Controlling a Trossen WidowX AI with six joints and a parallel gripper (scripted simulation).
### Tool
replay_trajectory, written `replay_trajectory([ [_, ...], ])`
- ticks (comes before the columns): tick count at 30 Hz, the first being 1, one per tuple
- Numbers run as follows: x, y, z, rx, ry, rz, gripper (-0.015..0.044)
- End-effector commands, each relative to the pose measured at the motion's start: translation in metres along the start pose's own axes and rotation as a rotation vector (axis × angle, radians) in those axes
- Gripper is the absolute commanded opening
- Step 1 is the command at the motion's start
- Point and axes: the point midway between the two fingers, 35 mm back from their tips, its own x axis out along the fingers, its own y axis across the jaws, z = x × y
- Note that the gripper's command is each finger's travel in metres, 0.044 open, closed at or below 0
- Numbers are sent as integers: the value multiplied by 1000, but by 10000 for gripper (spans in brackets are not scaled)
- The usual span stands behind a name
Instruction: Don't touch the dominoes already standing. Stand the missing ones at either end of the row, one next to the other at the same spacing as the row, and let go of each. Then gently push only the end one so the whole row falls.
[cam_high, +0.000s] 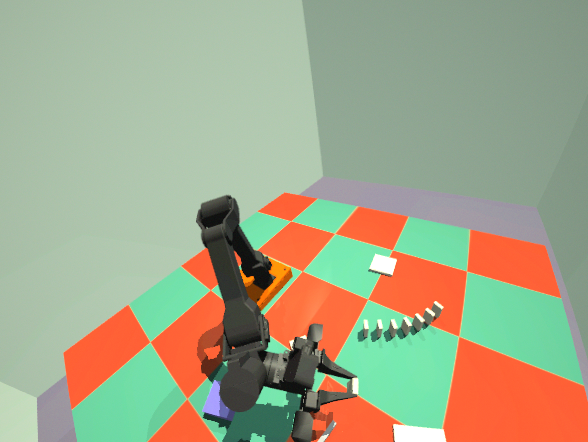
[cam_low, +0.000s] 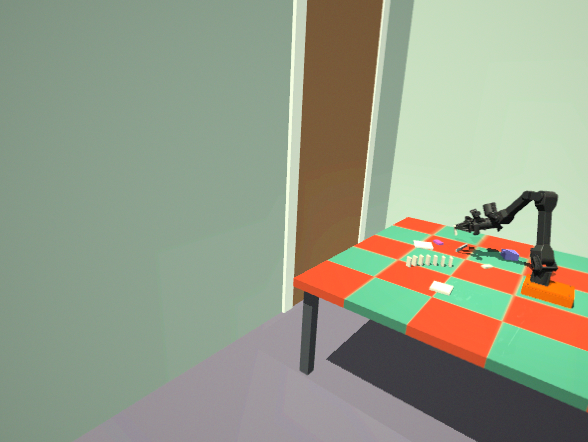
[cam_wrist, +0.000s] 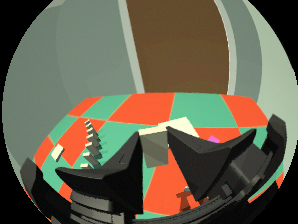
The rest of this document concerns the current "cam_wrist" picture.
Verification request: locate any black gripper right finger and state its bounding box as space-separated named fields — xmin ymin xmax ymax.
xmin=165 ymin=127 xmax=257 ymax=201

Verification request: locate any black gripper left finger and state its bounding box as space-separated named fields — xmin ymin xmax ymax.
xmin=55 ymin=132 xmax=144 ymax=214

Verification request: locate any small pink block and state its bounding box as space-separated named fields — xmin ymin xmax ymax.
xmin=208 ymin=136 xmax=220 ymax=144

